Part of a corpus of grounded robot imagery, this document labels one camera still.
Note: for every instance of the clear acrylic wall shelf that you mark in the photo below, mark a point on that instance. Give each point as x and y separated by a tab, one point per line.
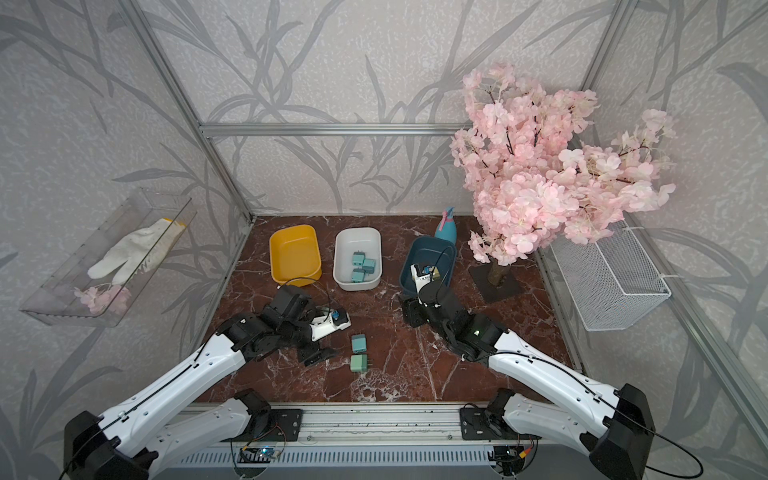
54	303

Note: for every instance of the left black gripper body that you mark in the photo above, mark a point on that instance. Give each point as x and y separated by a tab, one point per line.
296	334

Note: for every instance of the right circuit board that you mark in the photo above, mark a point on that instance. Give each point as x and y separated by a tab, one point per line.
511	457

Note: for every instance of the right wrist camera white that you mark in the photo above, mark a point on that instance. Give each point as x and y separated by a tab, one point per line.
419	275

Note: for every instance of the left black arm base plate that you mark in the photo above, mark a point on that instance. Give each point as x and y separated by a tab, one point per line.
280	425

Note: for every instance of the aluminium front rail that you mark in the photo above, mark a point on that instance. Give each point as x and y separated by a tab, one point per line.
378	423

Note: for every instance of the left circuit board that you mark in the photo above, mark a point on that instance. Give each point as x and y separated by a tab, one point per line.
259	455

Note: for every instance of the white work glove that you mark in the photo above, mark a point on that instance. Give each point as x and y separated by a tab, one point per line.
138	252

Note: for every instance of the white plastic storage box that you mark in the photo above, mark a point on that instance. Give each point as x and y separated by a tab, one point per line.
348	241

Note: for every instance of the green plug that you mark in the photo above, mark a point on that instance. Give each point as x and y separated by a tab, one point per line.
360	363

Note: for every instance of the teal plug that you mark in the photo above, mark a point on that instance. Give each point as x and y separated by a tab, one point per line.
369	266
357	258
358	344
358	276

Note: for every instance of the pink artificial blossom tree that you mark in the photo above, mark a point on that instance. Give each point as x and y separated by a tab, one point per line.
530	186

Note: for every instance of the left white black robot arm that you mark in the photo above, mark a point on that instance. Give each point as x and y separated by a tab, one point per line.
89	454

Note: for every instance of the circuit board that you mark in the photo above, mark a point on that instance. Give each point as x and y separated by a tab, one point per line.
259	455
511	457

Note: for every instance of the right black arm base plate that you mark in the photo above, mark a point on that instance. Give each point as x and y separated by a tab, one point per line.
477	425

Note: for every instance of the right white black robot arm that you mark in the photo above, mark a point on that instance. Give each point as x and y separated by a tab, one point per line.
613	427

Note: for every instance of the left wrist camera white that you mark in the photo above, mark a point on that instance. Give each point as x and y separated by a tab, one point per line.
329	321

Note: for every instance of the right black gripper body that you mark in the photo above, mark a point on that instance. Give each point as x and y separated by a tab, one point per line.
417	314

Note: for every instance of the yellow plastic storage box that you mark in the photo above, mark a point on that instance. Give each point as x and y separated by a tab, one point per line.
295	257

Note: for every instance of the teal pink spray bottle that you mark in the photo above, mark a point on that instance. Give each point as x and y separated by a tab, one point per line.
446	229

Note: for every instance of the small pink flower sprig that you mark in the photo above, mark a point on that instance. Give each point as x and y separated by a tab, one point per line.
104	298

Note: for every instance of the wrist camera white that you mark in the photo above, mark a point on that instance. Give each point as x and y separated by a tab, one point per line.
329	321
419	275

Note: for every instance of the dark teal storage box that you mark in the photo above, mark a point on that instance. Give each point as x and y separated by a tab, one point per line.
428	251

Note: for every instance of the white wire mesh basket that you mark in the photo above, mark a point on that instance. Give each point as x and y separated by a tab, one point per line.
613	282

